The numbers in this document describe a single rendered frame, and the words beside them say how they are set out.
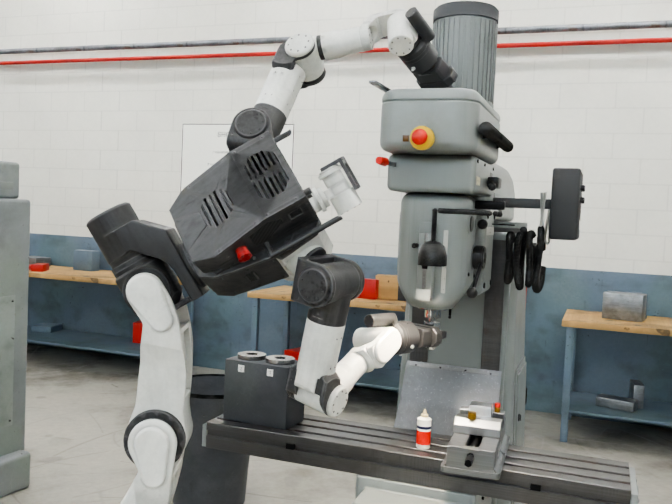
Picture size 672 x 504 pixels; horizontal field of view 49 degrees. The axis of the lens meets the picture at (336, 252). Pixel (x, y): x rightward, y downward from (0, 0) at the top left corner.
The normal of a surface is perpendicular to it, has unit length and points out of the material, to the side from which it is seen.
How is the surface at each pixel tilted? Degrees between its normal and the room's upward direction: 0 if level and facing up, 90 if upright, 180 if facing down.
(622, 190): 90
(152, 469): 90
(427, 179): 90
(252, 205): 74
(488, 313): 90
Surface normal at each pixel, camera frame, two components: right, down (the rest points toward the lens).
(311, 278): -0.53, 0.06
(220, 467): 0.41, 0.13
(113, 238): -0.30, 0.24
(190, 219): -0.42, -0.25
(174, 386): 0.04, 0.05
